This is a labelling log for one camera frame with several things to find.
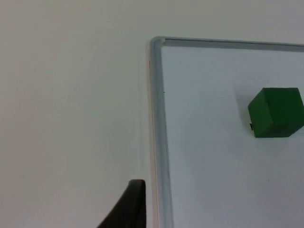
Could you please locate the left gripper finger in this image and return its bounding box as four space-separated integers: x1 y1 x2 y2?
96 179 146 228

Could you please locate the green cube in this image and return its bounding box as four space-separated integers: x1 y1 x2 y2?
247 87 304 138

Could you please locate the grey-framed whiteboard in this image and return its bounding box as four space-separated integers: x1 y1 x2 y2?
147 36 304 228

